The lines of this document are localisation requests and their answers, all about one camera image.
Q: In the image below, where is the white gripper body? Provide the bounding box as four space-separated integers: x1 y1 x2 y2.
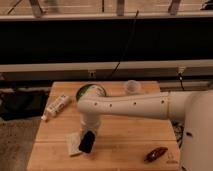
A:
80 114 101 136

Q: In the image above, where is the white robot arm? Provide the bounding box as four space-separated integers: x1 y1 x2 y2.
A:
76 90 213 171

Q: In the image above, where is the white sponge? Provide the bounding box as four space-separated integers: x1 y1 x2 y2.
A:
66 132 81 156

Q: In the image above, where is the green bowl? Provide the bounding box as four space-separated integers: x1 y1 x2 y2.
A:
76 84 107 100

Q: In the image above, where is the white tube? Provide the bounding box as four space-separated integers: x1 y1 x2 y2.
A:
41 94 71 121

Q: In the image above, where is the wooden cutting board table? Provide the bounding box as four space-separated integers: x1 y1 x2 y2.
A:
26 81 186 171

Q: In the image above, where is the dark red chili pepper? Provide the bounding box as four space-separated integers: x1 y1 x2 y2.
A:
144 147 168 163

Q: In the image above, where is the black power cable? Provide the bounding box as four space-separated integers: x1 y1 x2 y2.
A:
171 73 188 148

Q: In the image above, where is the black hanging cable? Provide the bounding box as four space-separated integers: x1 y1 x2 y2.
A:
109 9 140 79

